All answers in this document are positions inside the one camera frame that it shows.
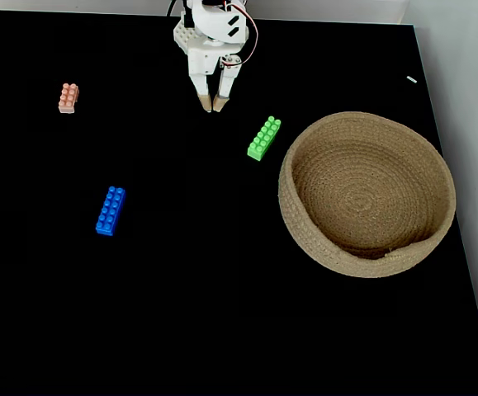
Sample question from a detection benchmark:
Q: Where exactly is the green lego block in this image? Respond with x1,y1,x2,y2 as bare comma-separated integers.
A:
246,115,282,163

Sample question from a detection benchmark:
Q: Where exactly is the pink lego block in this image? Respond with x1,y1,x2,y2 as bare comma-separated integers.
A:
58,82,80,115

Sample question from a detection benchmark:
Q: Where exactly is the blue lego block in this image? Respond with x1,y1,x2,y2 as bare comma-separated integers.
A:
95,186,127,238

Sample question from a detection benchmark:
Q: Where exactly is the red and white cable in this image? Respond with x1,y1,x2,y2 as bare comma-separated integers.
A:
228,2,260,66

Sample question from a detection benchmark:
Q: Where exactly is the woven rope basket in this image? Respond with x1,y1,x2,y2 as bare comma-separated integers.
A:
277,111,457,279

